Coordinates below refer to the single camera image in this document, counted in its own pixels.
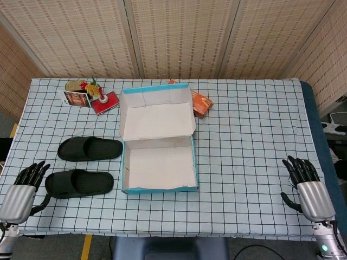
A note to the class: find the white chair base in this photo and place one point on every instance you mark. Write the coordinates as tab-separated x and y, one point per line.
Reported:
336	124

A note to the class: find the blue padded seat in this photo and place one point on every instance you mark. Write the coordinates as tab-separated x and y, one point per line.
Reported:
170	249

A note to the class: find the blue and white shoe box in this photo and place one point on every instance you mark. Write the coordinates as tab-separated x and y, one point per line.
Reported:
160	159

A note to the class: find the feather shuttlecock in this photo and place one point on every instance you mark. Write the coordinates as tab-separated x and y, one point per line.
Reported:
93	89

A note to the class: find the picture card packet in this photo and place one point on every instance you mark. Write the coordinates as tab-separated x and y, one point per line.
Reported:
76	98

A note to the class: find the orange cardboard box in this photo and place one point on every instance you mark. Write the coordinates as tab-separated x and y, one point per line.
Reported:
202	104

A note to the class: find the blue padded table edge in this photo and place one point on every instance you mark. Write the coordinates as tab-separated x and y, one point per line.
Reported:
315	122

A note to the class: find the woven screen panel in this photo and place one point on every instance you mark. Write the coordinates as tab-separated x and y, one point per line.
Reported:
13	81
181	35
271	35
325	59
76	35

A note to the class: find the black slipper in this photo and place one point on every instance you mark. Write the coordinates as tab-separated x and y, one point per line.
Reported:
81	184
89	149

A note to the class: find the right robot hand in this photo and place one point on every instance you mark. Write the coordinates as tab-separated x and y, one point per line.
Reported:
314	197

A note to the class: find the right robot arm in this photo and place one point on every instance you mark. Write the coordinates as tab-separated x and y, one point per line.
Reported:
326	241

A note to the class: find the red card with toy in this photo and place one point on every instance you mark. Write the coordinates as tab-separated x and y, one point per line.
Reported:
109	104

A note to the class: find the gold tin can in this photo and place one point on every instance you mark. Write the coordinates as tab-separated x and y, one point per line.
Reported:
72	86

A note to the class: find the blue checked tablecloth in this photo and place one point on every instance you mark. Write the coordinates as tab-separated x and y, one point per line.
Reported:
244	162

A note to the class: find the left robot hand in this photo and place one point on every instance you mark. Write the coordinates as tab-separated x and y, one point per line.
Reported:
16	200

